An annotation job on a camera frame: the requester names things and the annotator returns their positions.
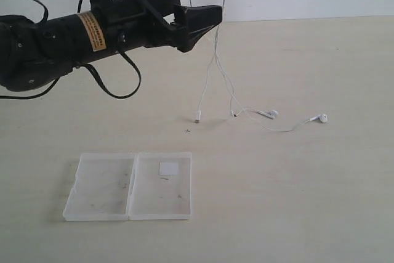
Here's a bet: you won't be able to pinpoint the white paper label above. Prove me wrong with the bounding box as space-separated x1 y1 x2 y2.
159 162 179 176

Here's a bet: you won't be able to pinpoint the clear plastic hinged storage box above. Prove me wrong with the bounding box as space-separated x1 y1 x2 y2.
63 152 192 222

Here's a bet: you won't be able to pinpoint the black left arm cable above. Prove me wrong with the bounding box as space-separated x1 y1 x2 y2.
0 0 142 100

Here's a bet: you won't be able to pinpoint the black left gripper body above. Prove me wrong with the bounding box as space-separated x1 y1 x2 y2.
84 0 185 62

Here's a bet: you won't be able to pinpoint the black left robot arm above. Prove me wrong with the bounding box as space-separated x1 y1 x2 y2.
1 0 223 100

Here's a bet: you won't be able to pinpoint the white wired earphones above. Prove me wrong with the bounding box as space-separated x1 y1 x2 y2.
188 0 328 132

